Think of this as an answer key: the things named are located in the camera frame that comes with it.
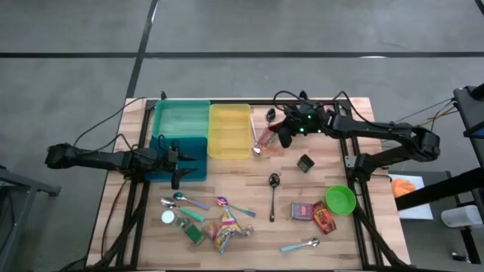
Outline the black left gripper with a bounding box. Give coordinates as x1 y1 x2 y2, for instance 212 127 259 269
150 139 200 190

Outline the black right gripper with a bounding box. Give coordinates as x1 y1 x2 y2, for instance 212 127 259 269
268 102 330 149

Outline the red snack packet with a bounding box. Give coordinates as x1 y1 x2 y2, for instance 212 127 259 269
256 126 281 153

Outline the dark green tin box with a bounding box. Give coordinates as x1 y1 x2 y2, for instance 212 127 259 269
296 153 315 174

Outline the white-lidded glass jar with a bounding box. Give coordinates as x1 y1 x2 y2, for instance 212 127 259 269
161 209 186 227

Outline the ramen noodle packet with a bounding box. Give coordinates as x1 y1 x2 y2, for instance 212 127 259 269
211 206 247 254

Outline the patterned red spice tin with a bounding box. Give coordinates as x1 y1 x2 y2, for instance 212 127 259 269
290 202 315 221

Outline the orange snack packet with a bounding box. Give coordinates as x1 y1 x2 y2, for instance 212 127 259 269
312 200 337 235

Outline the dark teal plastic bin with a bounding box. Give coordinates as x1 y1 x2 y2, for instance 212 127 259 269
145 136 209 183

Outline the silver metal spoon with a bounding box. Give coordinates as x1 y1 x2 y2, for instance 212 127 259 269
250 116 262 156

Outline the green plastic bin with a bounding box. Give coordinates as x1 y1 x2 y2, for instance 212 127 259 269
151 99 211 140

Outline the yellow plastic bin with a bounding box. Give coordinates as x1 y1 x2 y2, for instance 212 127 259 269
207 104 253 160

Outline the rainbow iridescent spoon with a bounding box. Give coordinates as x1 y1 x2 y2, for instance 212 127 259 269
215 196 257 218

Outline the black metal spoon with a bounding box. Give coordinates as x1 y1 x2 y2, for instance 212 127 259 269
268 172 281 223

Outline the green plastic bowl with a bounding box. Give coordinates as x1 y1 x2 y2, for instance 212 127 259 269
325 184 357 216

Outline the orange cloth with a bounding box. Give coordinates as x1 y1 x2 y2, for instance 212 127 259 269
391 178 417 199

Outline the grey metal table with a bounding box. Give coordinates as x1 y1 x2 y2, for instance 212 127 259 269
0 165 62 272

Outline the white paper sheet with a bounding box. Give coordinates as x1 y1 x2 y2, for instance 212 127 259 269
388 173 434 221

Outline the black equipment stand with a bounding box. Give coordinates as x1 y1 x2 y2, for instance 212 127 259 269
395 83 484 265

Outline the white plastic container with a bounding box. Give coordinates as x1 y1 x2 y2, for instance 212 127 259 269
440 204 484 229

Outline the black table frame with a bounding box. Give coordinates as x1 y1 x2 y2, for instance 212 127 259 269
90 90 411 272

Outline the spoon with purple handle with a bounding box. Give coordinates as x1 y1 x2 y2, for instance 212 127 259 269
172 192 211 212

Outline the spoon with green handle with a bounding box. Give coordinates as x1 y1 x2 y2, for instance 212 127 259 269
160 196 206 223

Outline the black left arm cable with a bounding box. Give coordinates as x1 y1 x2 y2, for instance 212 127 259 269
71 96 148 150

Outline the spoon with light-blue handle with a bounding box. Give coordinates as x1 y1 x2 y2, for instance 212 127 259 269
280 236 321 253

